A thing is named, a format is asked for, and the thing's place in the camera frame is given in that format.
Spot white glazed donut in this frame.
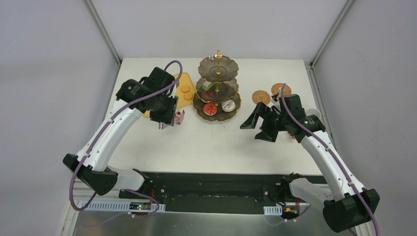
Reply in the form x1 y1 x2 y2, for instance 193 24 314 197
221 99 236 113

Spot orange macaron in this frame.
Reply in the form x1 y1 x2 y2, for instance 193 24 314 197
180 85 190 93
183 92 194 101

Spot yellow serving tray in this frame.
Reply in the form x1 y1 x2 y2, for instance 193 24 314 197
143 72 197 118

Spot red strawberry tart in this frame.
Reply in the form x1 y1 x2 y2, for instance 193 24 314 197
203 103 217 116

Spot pink frosted donut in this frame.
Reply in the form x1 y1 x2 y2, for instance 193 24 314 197
202 91 225 103

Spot green layered cake piece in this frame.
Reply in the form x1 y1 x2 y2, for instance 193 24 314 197
202 81 214 91

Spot pink handled metal tongs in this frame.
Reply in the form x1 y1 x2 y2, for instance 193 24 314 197
158 122 171 130

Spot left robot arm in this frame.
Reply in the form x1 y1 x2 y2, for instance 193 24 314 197
63 67 178 199

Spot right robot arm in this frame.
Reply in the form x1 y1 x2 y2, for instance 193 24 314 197
240 94 380 235

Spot woven round coaster left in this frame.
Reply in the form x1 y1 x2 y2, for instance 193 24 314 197
252 90 271 105

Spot woven round coaster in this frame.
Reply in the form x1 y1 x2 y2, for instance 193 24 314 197
271 83 292 98
252 90 271 105

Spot blue ceramic cup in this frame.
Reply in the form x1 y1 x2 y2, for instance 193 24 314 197
306 108 322 119

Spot woven round coaster right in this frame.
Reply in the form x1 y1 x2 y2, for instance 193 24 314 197
271 83 292 98

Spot three tier dark cake stand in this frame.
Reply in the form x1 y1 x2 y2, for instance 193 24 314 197
192 50 241 122

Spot black mounting base plate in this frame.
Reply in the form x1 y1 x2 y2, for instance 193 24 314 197
119 172 333 216

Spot left aluminium frame post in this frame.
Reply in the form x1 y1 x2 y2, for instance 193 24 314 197
82 0 122 67

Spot aluminium frame post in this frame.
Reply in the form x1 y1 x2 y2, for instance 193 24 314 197
309 0 356 69
82 0 122 67

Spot right aluminium frame post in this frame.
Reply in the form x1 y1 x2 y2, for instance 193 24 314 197
309 0 356 69

